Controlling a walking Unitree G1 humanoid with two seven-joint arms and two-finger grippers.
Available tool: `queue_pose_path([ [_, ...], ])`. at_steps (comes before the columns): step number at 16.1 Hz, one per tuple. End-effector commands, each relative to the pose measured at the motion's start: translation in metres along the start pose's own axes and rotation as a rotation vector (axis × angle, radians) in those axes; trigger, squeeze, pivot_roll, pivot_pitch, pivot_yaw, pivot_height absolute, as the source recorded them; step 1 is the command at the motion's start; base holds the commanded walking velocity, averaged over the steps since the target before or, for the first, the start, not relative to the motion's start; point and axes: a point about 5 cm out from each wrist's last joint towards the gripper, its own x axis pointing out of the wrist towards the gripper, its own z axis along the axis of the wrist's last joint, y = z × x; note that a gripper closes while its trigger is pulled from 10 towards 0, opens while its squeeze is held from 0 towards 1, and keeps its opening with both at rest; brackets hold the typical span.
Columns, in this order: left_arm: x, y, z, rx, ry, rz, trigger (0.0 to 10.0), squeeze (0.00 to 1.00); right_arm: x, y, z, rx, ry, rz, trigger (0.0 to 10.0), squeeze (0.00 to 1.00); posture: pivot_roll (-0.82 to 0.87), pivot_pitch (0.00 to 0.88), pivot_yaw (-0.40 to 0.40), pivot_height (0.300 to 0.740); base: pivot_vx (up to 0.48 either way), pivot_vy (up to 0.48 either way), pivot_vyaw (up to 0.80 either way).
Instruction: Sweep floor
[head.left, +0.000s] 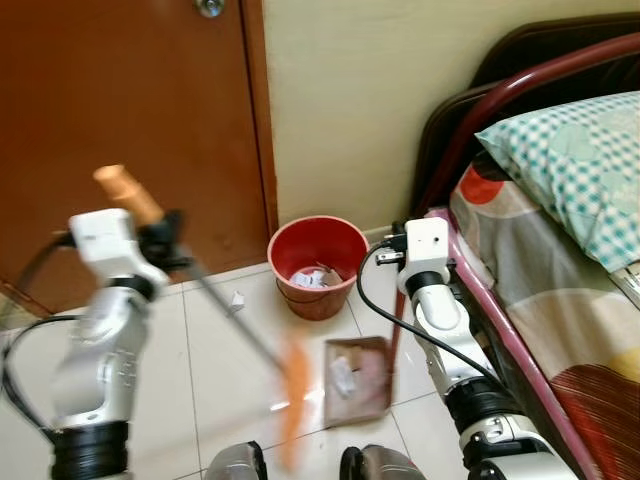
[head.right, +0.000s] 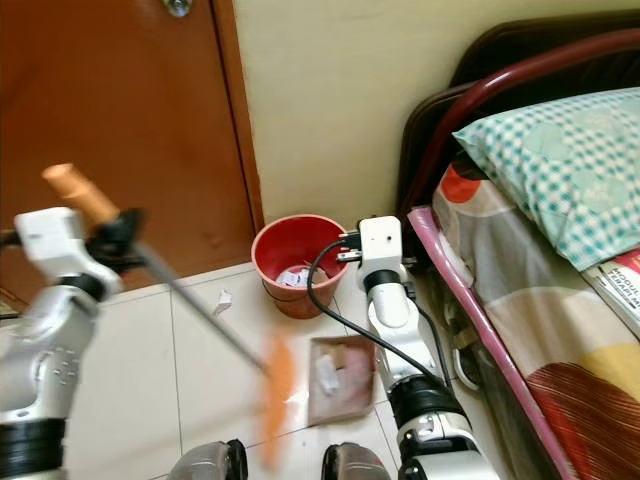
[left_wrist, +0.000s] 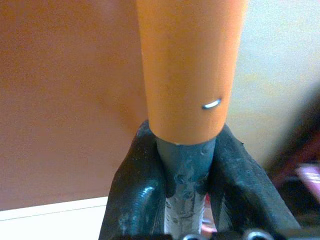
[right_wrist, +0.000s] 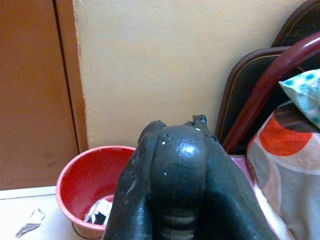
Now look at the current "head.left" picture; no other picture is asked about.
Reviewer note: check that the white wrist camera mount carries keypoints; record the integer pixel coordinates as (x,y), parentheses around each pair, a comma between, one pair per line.
(425,245)
(105,240)

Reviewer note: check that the orange broom with grey rod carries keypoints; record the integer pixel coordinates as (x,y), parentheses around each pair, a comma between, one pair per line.
(127,190)

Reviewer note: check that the white paper trash in bucket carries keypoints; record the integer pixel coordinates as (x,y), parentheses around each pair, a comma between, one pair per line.
(315,278)

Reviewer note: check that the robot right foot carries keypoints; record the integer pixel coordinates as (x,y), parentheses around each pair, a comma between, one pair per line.
(385,465)

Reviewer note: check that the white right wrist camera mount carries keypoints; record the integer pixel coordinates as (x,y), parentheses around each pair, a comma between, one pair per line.
(425,245)

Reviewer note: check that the pinkish brown dustpan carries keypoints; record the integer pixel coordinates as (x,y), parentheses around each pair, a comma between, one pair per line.
(370,395)

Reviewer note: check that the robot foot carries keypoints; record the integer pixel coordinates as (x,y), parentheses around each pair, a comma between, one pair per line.
(235,462)
(385,465)

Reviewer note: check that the green checked pillow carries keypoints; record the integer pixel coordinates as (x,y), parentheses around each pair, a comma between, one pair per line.
(585,170)

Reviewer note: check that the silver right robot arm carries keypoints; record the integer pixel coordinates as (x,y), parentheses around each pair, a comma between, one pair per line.
(445,330)

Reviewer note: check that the dark red metal bed frame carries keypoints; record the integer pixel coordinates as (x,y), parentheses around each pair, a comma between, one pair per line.
(520,90)

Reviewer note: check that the brown wooden door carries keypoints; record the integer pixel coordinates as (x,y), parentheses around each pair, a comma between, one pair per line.
(120,90)

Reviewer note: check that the small white paper scrap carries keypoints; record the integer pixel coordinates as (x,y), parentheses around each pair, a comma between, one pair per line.
(238,300)

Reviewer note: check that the red white printed book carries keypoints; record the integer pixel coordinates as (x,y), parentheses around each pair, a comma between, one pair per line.
(628,285)

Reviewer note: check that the silver door knob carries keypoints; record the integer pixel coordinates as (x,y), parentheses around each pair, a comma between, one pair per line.
(210,7)

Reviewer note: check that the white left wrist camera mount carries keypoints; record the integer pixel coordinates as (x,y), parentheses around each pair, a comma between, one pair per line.
(105,240)

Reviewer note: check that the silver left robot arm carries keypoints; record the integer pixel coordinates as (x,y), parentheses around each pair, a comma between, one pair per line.
(95,360)

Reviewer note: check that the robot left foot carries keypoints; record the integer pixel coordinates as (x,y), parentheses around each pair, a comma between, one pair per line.
(235,462)

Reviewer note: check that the patterned grey orange bedsheet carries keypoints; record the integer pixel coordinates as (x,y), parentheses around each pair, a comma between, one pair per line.
(540,290)

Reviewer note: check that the red plastic bucket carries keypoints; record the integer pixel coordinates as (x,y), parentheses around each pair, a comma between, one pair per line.
(318,243)

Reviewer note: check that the crumpled white paper trash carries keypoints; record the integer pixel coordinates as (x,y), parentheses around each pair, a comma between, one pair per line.
(343,375)

